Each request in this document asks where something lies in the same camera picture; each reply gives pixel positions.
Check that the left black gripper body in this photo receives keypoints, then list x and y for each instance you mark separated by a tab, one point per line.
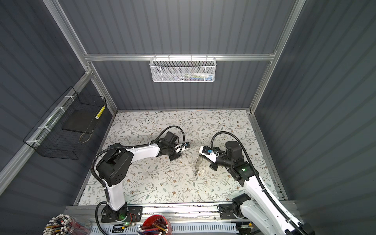
174	156

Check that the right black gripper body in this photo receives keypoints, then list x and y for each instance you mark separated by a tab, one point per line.
214	166

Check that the grey strap metal keyring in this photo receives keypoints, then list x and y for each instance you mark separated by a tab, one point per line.
199	161

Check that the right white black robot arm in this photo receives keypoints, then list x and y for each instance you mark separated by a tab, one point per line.
258	203

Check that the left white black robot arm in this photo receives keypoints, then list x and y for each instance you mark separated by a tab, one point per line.
111	165

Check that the red pencil cup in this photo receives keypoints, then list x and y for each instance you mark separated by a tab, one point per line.
155	225

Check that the yellow marker pen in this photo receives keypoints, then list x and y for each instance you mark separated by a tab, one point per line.
100	112

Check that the clear pencil jar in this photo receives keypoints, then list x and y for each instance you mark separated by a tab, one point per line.
64	224

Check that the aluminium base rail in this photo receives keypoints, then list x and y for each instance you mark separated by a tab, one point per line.
176	212

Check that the white mesh wall basket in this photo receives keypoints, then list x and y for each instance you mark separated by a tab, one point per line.
183	69

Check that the black wire wall basket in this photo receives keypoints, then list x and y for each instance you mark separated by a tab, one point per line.
66	133

